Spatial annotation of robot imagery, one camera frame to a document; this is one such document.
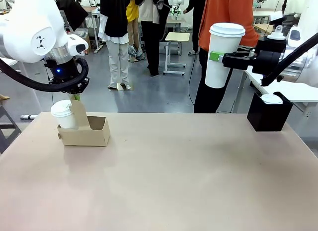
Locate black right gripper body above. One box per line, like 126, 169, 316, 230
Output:
251, 37, 287, 76

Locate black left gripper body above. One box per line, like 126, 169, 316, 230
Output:
44, 57, 90, 95

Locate small white lidded paper cup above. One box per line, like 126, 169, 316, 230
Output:
50, 99, 80, 130

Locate tall white lidded paper cup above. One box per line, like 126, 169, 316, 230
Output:
204, 22, 246, 89

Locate brown cardboard cup carrier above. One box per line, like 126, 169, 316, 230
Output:
57, 99, 111, 147

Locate background wooden work table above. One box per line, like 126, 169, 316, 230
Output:
252, 7, 276, 35

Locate white lid in box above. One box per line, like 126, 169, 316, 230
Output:
260, 93, 284, 105

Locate white side table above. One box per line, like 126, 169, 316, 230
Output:
238, 68, 318, 114

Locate person in orange top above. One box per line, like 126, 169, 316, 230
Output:
193, 0, 260, 114

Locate grey background desk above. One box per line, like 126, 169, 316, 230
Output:
81, 6, 105, 54

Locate black open box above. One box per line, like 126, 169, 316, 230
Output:
246, 91, 294, 132

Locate person all in black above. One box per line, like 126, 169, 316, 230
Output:
183, 0, 207, 56

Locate black hanging jacket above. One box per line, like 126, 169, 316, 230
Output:
56, 0, 89, 32

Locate person black top white trousers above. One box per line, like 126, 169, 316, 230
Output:
97, 0, 133, 90

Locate small beige rolling table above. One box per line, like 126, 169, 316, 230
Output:
162, 32, 191, 76

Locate crumpled cloth bag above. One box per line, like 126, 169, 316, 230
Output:
127, 45, 148, 63

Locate black metal stand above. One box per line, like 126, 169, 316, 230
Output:
0, 101, 22, 155

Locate background robot green gripper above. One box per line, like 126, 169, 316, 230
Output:
169, 0, 185, 21

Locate person in yellow top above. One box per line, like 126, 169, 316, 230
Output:
126, 0, 148, 61

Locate person beige top black trousers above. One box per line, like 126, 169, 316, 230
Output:
132, 0, 171, 77

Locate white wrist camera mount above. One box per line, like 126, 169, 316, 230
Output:
267, 24, 287, 41

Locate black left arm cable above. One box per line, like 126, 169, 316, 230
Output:
0, 57, 89, 93

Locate black floor cable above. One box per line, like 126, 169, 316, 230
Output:
187, 50, 197, 105

